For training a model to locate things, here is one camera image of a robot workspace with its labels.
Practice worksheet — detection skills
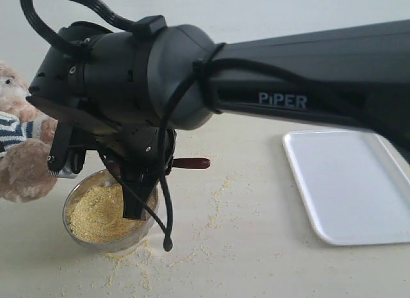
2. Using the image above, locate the beige teddy bear striped sweater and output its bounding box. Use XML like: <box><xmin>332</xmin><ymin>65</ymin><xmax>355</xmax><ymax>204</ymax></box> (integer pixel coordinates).
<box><xmin>0</xmin><ymin>60</ymin><xmax>60</xmax><ymax>203</ymax></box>

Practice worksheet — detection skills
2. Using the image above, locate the dark red wooden spoon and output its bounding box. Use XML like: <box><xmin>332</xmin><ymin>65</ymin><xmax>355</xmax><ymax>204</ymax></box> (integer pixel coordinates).
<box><xmin>105</xmin><ymin>157</ymin><xmax>211</xmax><ymax>176</ymax></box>

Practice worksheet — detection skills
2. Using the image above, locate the yellow millet grain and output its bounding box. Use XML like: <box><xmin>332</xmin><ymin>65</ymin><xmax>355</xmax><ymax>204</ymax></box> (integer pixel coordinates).
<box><xmin>69</xmin><ymin>184</ymin><xmax>145</xmax><ymax>244</ymax></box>

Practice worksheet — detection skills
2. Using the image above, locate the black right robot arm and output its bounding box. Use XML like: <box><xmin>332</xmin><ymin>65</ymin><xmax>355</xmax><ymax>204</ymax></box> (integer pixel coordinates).
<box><xmin>28</xmin><ymin>15</ymin><xmax>409</xmax><ymax>220</ymax></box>

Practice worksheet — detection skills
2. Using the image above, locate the black cable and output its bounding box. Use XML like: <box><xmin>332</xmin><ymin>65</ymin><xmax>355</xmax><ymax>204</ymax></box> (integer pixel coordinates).
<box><xmin>19</xmin><ymin>0</ymin><xmax>302</xmax><ymax>251</ymax></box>

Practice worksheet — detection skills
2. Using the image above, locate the steel bowl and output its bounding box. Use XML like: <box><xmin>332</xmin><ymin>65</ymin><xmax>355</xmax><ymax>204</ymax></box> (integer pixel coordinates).
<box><xmin>62</xmin><ymin>170</ymin><xmax>155</xmax><ymax>253</ymax></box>

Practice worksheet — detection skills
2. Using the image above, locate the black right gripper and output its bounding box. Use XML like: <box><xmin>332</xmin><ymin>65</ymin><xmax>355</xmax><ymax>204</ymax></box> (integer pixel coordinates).
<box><xmin>83</xmin><ymin>124</ymin><xmax>160</xmax><ymax>220</ymax></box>

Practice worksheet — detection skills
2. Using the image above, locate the white plastic tray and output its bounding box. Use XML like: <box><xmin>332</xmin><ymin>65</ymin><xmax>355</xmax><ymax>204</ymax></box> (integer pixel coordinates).
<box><xmin>283</xmin><ymin>129</ymin><xmax>409</xmax><ymax>246</ymax></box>

